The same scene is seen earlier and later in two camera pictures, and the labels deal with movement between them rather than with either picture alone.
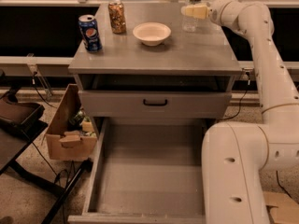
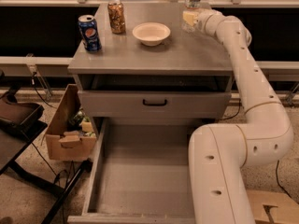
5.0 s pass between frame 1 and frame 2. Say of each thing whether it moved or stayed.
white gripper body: moved
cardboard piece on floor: stayed
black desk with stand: stayed
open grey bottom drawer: stayed
